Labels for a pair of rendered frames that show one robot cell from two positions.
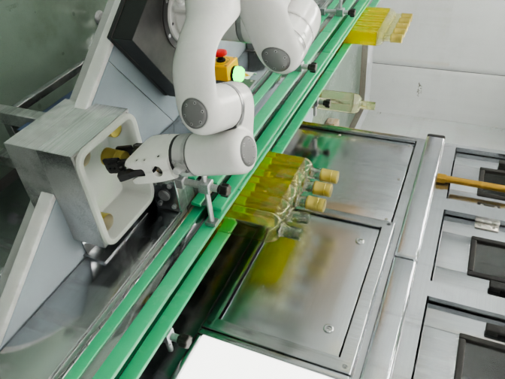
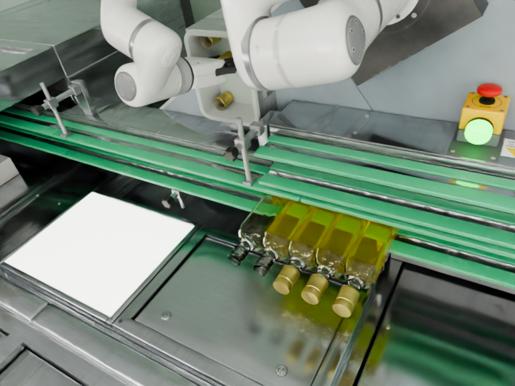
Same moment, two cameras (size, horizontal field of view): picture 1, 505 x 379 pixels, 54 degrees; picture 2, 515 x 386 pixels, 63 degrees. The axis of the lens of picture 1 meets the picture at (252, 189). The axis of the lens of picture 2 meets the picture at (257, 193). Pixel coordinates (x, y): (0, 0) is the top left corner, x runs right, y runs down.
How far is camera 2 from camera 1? 1.18 m
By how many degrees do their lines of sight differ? 73
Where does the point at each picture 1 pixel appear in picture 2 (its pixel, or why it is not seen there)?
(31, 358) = (148, 119)
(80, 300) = (183, 126)
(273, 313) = (199, 273)
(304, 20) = (275, 35)
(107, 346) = (147, 148)
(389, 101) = not seen: outside the picture
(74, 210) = not seen: hidden behind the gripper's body
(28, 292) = (183, 98)
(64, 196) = not seen: hidden behind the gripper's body
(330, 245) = (280, 333)
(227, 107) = (110, 31)
